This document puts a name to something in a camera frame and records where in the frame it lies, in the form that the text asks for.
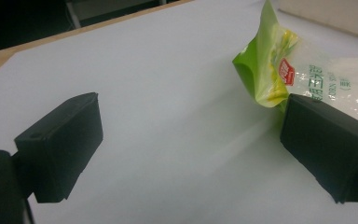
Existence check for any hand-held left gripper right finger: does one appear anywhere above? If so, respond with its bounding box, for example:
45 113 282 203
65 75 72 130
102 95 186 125
280 93 358 204

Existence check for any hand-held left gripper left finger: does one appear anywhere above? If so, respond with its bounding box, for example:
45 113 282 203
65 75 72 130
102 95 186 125
13 91 104 204

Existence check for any green and clear starch bag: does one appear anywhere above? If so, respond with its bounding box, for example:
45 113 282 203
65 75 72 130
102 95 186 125
231 0 358 131

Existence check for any beige box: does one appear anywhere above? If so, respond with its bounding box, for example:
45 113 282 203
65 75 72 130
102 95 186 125
277 0 358 43

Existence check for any metal stand leg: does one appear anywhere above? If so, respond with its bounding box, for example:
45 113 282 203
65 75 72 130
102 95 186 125
65 1 82 30

